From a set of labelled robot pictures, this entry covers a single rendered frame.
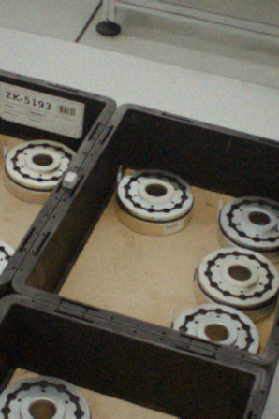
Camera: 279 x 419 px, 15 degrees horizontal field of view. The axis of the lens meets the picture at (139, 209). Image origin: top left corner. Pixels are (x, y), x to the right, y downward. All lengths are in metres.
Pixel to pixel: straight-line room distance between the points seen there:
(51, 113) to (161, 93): 0.44
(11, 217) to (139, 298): 0.22
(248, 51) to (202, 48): 0.15
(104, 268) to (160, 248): 0.09
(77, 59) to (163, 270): 0.71
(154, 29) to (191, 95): 1.58
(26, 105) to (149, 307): 0.37
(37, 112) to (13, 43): 0.52
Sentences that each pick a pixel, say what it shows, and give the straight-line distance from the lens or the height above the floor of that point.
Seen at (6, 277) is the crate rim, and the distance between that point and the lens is 1.19.
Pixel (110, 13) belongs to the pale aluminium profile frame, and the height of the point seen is 0.07.
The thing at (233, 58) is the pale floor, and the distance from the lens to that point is 3.39.
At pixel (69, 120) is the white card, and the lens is 1.50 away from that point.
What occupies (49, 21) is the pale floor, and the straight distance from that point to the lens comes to 3.48.
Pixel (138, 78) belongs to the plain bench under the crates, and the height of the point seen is 0.70.
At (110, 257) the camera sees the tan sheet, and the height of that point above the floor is 0.83.
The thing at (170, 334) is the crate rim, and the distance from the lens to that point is 1.14.
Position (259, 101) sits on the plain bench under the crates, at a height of 0.70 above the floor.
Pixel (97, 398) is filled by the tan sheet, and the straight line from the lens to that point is 1.21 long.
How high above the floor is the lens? 1.76
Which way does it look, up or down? 40 degrees down
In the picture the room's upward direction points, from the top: 7 degrees clockwise
